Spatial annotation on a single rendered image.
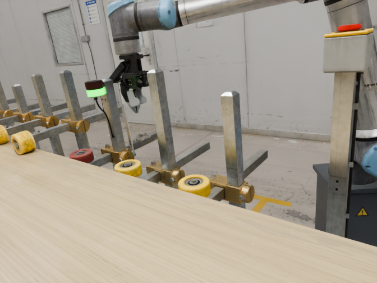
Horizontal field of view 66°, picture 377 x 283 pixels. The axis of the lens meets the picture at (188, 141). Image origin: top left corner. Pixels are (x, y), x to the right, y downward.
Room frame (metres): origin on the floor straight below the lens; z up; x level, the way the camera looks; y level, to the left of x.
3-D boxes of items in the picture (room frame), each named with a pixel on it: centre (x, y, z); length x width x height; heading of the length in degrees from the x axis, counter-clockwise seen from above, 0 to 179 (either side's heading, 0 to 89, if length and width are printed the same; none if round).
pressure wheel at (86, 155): (0.96, 0.38, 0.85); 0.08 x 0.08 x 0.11
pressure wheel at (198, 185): (0.64, 0.00, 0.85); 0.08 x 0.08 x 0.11
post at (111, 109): (1.04, 0.27, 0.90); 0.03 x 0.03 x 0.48; 50
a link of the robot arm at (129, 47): (1.07, 0.17, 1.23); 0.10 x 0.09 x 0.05; 140
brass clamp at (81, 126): (1.22, 0.47, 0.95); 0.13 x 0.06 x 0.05; 50
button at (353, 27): (0.56, -0.32, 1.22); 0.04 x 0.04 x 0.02
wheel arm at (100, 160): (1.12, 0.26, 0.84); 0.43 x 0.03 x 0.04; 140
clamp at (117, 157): (1.06, 0.28, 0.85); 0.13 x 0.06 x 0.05; 50
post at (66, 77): (1.20, 0.46, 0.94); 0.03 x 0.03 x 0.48; 50
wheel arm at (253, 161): (0.80, -0.13, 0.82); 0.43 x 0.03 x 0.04; 140
